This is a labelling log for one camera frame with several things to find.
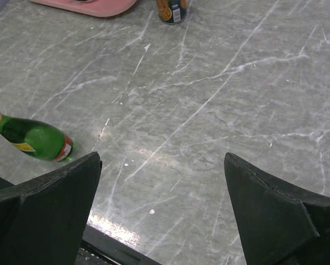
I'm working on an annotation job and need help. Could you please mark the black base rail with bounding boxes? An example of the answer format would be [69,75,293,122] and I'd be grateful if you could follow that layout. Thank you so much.
[0,171,163,265]

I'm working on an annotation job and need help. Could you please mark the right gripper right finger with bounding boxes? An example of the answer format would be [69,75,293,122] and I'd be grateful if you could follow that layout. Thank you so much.
[223,153,330,264]

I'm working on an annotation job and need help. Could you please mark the pink three-tier shelf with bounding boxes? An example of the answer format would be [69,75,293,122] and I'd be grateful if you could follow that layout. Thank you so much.
[32,0,137,18]

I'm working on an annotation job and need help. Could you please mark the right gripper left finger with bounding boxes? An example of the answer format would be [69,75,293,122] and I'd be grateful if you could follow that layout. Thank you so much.
[0,152,102,264]

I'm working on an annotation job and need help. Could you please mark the green glass bottle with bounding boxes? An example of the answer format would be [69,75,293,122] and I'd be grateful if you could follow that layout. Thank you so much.
[0,112,73,162]

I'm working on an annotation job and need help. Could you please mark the dark tin can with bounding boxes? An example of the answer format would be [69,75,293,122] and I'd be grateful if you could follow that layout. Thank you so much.
[156,0,187,25]

